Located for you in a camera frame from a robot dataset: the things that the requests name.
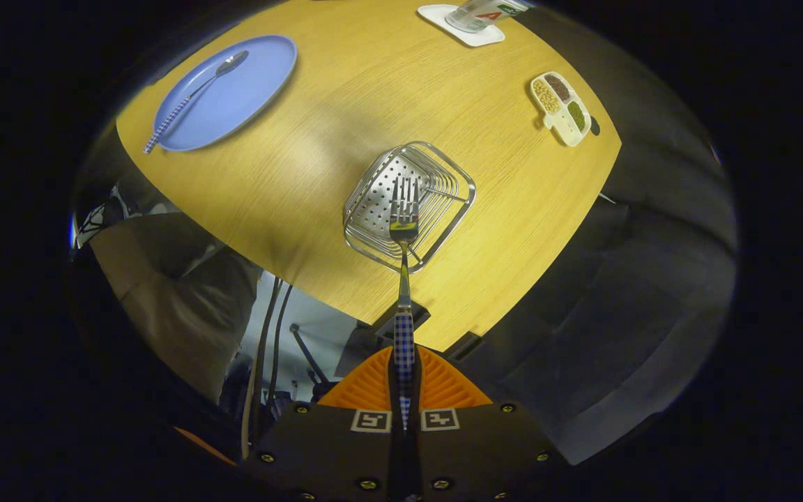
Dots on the black table grommet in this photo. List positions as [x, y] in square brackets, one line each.
[594, 125]

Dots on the white square coaster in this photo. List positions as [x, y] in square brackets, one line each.
[436, 15]

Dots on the pile of brown beans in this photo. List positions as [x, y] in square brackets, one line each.
[558, 87]

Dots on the white drink bottle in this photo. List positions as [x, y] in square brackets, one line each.
[475, 15]

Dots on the white divided dish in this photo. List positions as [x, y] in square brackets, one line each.
[549, 124]

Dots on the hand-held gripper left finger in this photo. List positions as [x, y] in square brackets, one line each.
[394, 460]

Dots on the blue round plate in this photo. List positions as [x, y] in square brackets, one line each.
[248, 90]

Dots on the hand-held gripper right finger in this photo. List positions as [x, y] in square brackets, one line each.
[415, 460]

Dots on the pile of yellow beans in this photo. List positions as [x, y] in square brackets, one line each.
[546, 96]

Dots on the person's beige trousers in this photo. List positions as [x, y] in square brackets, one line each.
[164, 300]

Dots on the pile of green beans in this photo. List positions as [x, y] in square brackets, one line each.
[576, 117]

